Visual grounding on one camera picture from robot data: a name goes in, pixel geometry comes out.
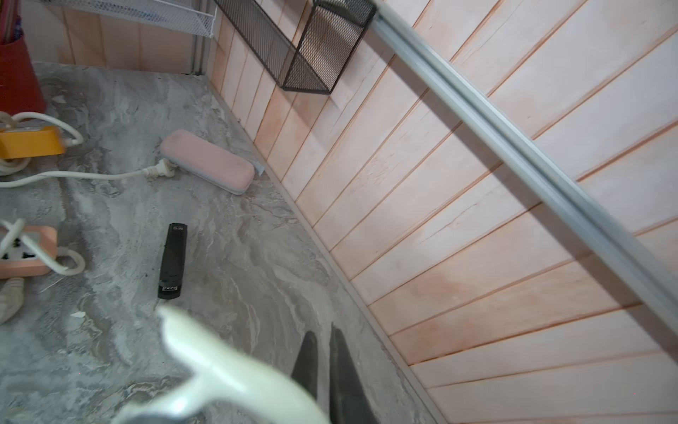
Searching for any black mesh basket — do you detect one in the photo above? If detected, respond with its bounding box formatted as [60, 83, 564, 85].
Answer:
[216, 1, 377, 95]

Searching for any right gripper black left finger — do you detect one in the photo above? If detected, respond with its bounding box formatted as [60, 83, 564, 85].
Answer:
[291, 331, 319, 400]

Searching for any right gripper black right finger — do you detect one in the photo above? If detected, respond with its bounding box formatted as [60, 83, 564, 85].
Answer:
[329, 325, 378, 424]

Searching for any white cord of front strip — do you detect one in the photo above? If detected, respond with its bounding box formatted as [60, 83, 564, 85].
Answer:
[0, 216, 87, 325]

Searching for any white cord of yellow strip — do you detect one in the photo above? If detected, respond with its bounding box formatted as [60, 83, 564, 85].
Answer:
[0, 110, 177, 190]

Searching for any black remote control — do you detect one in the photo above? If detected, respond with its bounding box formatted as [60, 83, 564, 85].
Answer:
[157, 223, 187, 300]

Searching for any pink power strip front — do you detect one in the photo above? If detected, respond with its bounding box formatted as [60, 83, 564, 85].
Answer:
[0, 226, 58, 280]

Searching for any yellow power strip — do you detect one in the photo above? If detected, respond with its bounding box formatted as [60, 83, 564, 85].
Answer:
[1, 125, 66, 161]

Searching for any red pencil cup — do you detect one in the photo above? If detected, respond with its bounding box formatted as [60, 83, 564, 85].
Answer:
[1, 1, 47, 115]

